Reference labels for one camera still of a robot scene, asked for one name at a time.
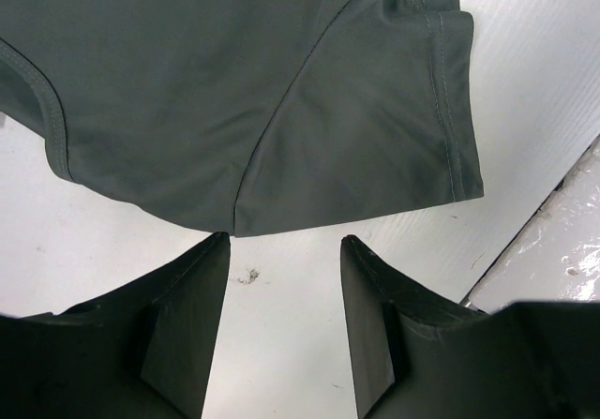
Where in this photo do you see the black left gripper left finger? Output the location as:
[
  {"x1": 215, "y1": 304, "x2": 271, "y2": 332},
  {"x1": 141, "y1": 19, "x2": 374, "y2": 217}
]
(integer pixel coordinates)
[{"x1": 1, "y1": 232, "x2": 231, "y2": 418}]

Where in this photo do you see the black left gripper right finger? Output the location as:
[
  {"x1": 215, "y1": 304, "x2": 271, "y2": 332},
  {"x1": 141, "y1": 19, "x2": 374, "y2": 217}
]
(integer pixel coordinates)
[{"x1": 340, "y1": 235, "x2": 599, "y2": 418}]

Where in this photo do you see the grey t shirt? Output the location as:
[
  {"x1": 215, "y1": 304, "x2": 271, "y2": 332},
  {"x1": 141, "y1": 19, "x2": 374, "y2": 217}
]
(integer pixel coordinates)
[{"x1": 1, "y1": 0, "x2": 484, "y2": 237}]

